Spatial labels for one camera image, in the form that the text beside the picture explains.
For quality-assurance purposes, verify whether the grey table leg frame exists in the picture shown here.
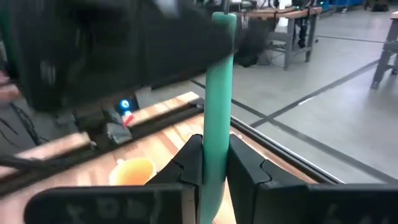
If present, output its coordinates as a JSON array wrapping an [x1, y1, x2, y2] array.
[[369, 10, 398, 91]]

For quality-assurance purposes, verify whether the wooden workbench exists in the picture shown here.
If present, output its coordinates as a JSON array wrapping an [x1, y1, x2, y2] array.
[[240, 5, 325, 71]]

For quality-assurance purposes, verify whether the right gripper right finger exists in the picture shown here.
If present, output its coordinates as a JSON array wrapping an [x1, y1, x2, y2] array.
[[226, 134, 398, 224]]

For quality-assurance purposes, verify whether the black aluminium table frame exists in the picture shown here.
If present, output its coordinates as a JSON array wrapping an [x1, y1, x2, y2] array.
[[0, 97, 346, 198]]

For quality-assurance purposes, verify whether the red item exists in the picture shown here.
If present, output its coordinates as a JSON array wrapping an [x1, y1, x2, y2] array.
[[123, 113, 136, 128]]

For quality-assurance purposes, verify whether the beige ceramic mug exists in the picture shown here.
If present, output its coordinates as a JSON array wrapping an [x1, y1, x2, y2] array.
[[108, 156, 157, 187]]

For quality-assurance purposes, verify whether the blue glowing light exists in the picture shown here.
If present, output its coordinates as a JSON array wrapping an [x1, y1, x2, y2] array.
[[118, 98, 132, 111]]

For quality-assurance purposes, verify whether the black bag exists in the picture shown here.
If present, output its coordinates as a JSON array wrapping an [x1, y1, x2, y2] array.
[[237, 17, 270, 68]]

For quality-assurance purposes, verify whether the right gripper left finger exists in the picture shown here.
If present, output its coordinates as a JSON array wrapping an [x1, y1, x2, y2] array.
[[24, 134, 204, 224]]

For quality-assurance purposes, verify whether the black cable bundle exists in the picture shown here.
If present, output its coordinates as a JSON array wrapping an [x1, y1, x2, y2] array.
[[0, 101, 44, 147]]

